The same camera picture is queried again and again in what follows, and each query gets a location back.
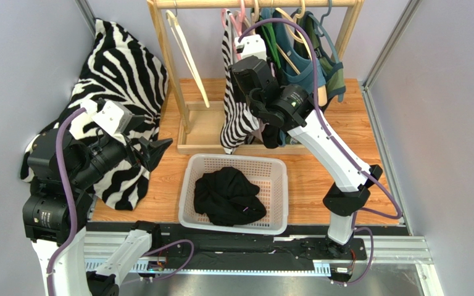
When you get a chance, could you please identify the cream hanger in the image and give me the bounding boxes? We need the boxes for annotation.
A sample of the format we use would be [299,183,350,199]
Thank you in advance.
[165,1,210,108]

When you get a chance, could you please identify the black tank top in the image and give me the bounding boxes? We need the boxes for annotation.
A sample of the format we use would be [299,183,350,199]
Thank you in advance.
[193,166,268,227]

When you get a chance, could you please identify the striped tank top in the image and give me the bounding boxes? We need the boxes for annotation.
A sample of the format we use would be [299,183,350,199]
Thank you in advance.
[220,9,259,154]

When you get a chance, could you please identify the pink hanger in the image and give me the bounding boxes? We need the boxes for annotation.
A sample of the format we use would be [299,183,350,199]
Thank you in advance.
[220,0,246,36]

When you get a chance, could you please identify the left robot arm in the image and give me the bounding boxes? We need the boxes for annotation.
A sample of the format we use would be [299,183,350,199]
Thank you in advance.
[22,112,172,295]

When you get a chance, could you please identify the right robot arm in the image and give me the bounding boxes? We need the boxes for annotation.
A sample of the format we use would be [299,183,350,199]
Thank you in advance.
[230,56,383,258]

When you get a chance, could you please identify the mauve tank top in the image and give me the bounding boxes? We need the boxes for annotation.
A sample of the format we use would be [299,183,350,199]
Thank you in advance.
[252,118,277,144]

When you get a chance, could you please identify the blue tank top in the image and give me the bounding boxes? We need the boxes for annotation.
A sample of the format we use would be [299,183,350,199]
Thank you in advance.
[272,23,314,93]

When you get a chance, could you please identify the teal hanger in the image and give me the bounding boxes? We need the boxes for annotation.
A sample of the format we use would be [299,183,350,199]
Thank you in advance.
[309,0,343,67]

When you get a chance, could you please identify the wooden clothes rack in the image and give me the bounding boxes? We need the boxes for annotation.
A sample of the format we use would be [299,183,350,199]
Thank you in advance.
[146,1,365,155]

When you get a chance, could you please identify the white plastic basket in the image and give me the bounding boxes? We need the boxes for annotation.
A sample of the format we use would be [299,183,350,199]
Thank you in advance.
[178,154,289,236]

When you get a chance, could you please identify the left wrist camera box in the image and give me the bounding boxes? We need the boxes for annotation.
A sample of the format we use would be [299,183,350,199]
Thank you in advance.
[80,99,134,136]

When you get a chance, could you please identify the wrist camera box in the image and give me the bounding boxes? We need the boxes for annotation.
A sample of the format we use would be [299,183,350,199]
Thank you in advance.
[234,35,267,60]
[80,99,134,136]

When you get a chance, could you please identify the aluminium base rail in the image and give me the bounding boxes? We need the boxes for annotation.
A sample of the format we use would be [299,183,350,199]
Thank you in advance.
[48,223,445,296]

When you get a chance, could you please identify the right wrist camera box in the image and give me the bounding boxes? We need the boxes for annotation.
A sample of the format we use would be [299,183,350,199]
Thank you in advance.
[234,35,267,60]

